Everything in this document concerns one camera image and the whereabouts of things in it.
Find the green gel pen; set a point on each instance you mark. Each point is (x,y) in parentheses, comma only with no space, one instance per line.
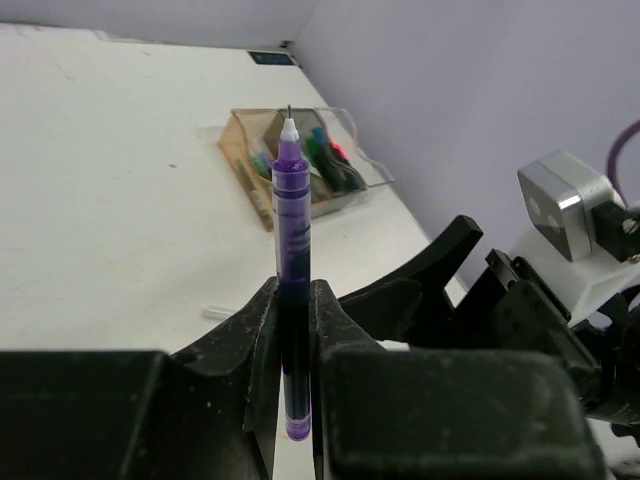
(261,166)

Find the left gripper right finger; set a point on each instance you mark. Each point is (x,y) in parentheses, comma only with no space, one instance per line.
(439,414)

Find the purple gel pen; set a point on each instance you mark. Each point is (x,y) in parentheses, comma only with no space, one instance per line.
(291,201)

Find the brown translucent container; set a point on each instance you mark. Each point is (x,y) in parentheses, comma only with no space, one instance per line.
(246,132)

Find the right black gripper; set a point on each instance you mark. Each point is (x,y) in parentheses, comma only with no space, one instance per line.
(508,308)

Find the pink cap black highlighter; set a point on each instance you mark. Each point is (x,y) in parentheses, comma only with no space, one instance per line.
(340,153)

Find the clear correction tape cap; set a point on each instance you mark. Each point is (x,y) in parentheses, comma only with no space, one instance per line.
(216,313)

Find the green cap black highlighter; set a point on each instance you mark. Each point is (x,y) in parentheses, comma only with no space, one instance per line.
(318,158)

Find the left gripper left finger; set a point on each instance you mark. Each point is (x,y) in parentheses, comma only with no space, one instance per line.
(208,411)

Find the grey translucent container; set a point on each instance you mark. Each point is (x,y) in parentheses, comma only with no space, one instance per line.
(344,183)

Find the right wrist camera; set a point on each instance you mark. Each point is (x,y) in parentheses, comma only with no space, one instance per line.
(583,242)

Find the right blue table label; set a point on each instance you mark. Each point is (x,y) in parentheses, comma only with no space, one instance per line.
(273,58)

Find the clear translucent container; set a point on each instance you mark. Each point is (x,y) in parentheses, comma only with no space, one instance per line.
(343,130)

